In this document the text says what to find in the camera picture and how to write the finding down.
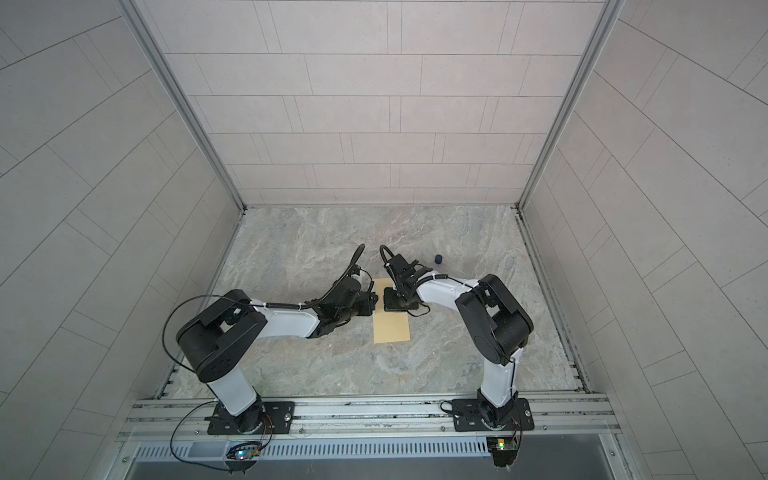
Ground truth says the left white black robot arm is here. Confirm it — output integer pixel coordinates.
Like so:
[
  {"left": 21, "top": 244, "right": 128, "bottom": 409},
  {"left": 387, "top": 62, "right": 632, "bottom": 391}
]
[{"left": 176, "top": 276, "right": 378, "bottom": 434}]

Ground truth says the white slotted cable duct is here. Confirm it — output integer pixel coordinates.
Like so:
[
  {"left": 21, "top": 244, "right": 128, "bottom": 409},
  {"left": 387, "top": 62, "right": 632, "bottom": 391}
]
[{"left": 135, "top": 437, "right": 490, "bottom": 464}]

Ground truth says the right green circuit board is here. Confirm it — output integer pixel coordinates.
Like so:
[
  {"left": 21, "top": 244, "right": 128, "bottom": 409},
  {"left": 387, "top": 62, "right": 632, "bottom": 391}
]
[{"left": 486, "top": 437, "right": 520, "bottom": 468}]

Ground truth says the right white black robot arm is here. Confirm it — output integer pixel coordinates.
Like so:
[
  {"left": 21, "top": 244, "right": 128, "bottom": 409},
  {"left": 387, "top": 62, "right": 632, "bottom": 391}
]
[{"left": 380, "top": 245, "right": 534, "bottom": 432}]

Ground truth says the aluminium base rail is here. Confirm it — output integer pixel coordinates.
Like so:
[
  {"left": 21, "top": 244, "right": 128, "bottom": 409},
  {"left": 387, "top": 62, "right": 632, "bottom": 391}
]
[{"left": 117, "top": 391, "right": 621, "bottom": 441}]

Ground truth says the left green circuit board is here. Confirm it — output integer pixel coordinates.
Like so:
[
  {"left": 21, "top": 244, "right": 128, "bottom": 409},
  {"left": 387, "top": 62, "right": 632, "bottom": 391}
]
[{"left": 225, "top": 441, "right": 262, "bottom": 472}]

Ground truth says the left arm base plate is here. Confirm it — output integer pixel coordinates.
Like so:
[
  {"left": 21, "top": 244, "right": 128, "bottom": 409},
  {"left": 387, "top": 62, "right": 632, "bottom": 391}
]
[{"left": 205, "top": 399, "right": 295, "bottom": 435}]

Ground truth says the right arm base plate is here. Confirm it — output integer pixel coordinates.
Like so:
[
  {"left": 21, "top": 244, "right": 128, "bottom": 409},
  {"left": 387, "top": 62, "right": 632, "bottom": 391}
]
[{"left": 448, "top": 396, "right": 535, "bottom": 432}]

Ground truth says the green circuit board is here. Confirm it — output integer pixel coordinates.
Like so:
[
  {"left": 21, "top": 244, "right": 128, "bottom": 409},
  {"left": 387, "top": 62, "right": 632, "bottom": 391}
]
[
  {"left": 486, "top": 437, "right": 520, "bottom": 468},
  {"left": 225, "top": 441, "right": 262, "bottom": 472}
]

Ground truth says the yellow paper envelope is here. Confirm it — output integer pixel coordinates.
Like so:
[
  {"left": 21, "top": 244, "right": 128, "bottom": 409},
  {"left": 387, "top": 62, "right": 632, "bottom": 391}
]
[{"left": 373, "top": 278, "right": 411, "bottom": 344}]

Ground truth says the right black corrugated cable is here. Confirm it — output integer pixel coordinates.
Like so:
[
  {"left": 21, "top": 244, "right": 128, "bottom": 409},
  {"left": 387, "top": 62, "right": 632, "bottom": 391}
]
[{"left": 379, "top": 244, "right": 451, "bottom": 319}]

